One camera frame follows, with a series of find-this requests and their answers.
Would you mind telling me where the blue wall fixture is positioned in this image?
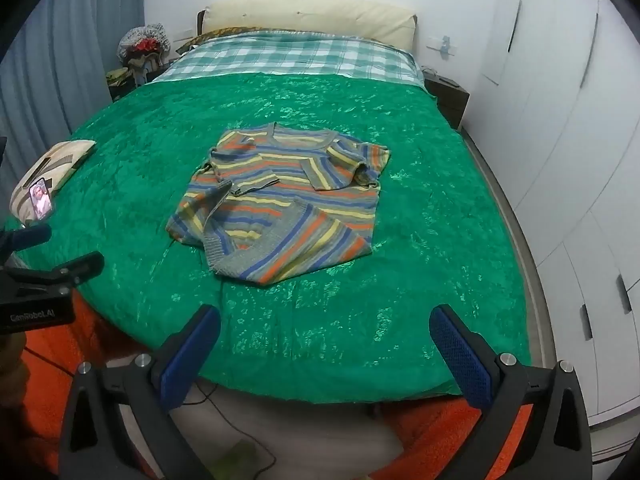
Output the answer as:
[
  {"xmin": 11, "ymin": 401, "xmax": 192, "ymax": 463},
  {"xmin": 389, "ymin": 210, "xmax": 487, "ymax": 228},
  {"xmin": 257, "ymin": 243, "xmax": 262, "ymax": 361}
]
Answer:
[{"xmin": 426, "ymin": 35, "xmax": 458, "ymax": 60}]

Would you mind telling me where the black cable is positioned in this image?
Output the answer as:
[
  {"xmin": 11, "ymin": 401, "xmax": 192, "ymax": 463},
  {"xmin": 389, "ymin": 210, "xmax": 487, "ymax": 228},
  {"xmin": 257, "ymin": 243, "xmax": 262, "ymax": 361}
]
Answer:
[{"xmin": 30, "ymin": 350, "xmax": 278, "ymax": 475}]

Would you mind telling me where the beige folded garment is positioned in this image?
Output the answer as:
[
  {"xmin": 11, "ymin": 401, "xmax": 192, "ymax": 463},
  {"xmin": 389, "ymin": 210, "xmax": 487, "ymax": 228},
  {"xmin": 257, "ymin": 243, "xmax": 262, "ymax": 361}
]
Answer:
[{"xmin": 10, "ymin": 139, "xmax": 97, "ymax": 224}]

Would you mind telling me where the pale green floor item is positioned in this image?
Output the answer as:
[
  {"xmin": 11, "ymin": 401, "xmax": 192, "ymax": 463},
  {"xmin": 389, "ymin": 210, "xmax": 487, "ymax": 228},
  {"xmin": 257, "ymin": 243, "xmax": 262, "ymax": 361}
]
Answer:
[{"xmin": 212, "ymin": 437, "xmax": 262, "ymax": 480}]

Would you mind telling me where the orange rug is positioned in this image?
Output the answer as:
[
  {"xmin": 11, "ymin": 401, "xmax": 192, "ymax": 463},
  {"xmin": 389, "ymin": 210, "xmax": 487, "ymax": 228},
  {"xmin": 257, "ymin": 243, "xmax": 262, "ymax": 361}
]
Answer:
[{"xmin": 20, "ymin": 300, "xmax": 538, "ymax": 480}]

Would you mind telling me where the white wardrobe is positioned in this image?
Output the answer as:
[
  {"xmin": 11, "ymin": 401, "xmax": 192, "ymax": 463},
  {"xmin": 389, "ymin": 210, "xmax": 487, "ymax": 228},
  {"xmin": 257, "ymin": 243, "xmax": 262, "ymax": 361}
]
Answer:
[{"xmin": 462, "ymin": 0, "xmax": 640, "ymax": 430}]

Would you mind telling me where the striped knit sweater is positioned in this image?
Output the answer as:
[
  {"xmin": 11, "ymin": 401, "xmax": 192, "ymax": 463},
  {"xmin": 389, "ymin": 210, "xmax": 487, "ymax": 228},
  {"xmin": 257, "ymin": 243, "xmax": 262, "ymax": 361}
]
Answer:
[{"xmin": 166, "ymin": 122, "xmax": 391, "ymax": 287}]

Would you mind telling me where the green velvet blanket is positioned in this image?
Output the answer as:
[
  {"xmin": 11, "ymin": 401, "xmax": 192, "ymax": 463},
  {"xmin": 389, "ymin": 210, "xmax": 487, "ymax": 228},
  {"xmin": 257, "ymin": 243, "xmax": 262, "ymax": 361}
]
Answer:
[{"xmin": 10, "ymin": 71, "xmax": 533, "ymax": 406}]

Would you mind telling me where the brown patterned pillow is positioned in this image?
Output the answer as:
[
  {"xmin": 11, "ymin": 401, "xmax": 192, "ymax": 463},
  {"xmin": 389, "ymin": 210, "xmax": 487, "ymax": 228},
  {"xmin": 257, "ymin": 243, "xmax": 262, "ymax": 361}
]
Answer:
[{"xmin": 175, "ymin": 26, "xmax": 258, "ymax": 55}]

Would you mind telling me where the dark bedside table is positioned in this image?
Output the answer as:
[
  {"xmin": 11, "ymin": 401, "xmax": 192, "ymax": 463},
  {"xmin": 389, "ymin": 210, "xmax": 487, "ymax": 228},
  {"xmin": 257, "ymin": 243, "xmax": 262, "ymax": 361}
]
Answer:
[
  {"xmin": 424, "ymin": 74, "xmax": 471, "ymax": 131},
  {"xmin": 107, "ymin": 82, "xmax": 151, "ymax": 105}
]

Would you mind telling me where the grey bed frame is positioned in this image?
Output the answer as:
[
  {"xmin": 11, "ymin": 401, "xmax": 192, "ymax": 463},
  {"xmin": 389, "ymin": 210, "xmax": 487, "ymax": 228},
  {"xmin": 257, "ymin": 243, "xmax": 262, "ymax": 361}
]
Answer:
[{"xmin": 457, "ymin": 125, "xmax": 560, "ymax": 377}]

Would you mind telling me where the cream headboard cushion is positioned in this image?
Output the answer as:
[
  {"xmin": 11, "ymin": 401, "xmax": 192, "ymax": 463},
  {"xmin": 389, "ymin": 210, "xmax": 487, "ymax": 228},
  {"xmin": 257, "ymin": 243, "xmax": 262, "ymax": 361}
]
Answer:
[{"xmin": 196, "ymin": 0, "xmax": 419, "ymax": 54}]

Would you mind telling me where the yellow patterned item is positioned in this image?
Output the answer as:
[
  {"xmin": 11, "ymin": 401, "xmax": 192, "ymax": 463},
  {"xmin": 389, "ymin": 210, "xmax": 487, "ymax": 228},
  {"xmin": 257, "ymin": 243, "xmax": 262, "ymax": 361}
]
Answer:
[{"xmin": 105, "ymin": 66, "xmax": 135, "ymax": 89}]

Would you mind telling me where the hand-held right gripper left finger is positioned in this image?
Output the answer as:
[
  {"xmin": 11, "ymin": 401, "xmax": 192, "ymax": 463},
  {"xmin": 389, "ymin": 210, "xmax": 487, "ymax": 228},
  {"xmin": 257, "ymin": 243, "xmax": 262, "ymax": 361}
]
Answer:
[{"xmin": 59, "ymin": 304, "xmax": 222, "ymax": 480}]

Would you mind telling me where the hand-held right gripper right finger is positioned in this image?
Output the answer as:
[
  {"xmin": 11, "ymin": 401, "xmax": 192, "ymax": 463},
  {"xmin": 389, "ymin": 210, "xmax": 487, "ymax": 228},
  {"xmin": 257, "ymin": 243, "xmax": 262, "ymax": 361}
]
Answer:
[{"xmin": 429, "ymin": 304, "xmax": 593, "ymax": 480}]

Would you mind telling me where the smartphone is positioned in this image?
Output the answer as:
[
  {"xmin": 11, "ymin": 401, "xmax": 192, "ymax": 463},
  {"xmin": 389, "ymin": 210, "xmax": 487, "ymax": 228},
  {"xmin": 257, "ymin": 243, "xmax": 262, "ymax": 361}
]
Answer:
[{"xmin": 27, "ymin": 176, "xmax": 55, "ymax": 222}]

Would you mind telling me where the wrapped red flower bundle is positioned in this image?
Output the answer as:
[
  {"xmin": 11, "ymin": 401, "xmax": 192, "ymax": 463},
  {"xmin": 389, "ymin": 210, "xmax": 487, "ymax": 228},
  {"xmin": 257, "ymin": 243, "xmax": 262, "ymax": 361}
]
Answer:
[{"xmin": 116, "ymin": 23, "xmax": 172, "ymax": 68}]

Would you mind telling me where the green checked bed sheet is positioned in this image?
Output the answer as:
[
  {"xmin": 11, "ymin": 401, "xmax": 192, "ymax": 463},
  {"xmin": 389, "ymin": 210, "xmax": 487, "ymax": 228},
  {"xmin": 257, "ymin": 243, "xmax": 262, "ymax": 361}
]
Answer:
[{"xmin": 150, "ymin": 30, "xmax": 423, "ymax": 87}]

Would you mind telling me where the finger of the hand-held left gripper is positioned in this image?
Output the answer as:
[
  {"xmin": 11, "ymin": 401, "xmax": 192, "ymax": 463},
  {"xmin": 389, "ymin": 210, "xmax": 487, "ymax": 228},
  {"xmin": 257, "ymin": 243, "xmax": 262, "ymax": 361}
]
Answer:
[
  {"xmin": 0, "ymin": 224, "xmax": 53, "ymax": 261},
  {"xmin": 9, "ymin": 251, "xmax": 106, "ymax": 298}
]

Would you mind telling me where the grey curtain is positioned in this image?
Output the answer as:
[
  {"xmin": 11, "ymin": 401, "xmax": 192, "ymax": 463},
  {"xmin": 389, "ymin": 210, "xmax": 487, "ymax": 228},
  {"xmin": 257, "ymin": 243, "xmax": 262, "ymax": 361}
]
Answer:
[{"xmin": 0, "ymin": 0, "xmax": 148, "ymax": 161}]

